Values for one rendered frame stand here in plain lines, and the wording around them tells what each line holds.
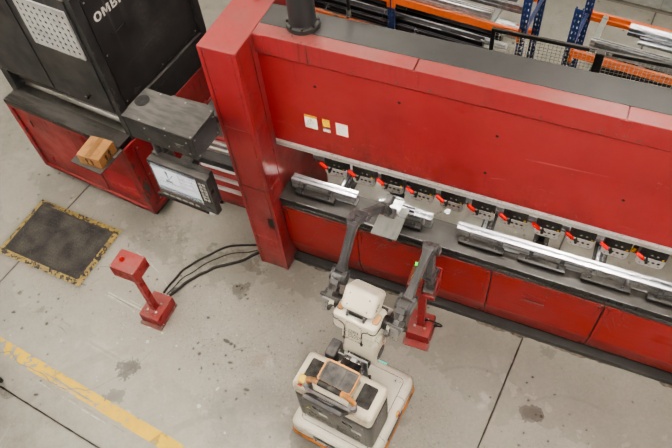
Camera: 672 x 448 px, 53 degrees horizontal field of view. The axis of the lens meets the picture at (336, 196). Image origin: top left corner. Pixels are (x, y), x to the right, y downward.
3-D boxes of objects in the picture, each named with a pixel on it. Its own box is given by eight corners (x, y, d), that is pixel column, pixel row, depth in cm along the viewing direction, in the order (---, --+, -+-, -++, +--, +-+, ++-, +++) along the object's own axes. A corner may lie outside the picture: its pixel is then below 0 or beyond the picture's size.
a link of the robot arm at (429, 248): (423, 235, 388) (439, 242, 385) (426, 239, 401) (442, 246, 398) (392, 307, 383) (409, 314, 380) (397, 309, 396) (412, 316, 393)
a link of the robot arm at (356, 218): (344, 212, 385) (360, 219, 382) (355, 207, 397) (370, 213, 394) (327, 281, 400) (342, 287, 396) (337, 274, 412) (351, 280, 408)
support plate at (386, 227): (370, 233, 446) (370, 232, 446) (384, 203, 460) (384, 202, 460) (396, 241, 441) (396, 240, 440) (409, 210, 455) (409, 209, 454)
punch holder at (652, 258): (634, 262, 399) (642, 247, 386) (636, 251, 403) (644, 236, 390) (660, 270, 394) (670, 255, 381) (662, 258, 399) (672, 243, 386)
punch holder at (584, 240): (565, 242, 410) (571, 227, 397) (568, 231, 415) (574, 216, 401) (590, 250, 406) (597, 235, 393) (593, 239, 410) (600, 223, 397)
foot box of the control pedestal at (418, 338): (401, 343, 504) (401, 336, 494) (411, 315, 517) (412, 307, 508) (427, 352, 498) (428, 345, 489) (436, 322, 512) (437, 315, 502)
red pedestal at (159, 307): (139, 323, 530) (103, 269, 463) (156, 296, 543) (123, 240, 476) (161, 331, 524) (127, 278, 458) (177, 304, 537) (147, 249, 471)
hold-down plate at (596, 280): (579, 280, 428) (580, 278, 425) (581, 273, 430) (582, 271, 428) (628, 295, 419) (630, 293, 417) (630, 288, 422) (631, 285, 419)
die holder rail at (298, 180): (292, 186, 489) (290, 178, 482) (295, 180, 492) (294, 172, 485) (356, 205, 475) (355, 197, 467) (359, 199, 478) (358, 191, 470)
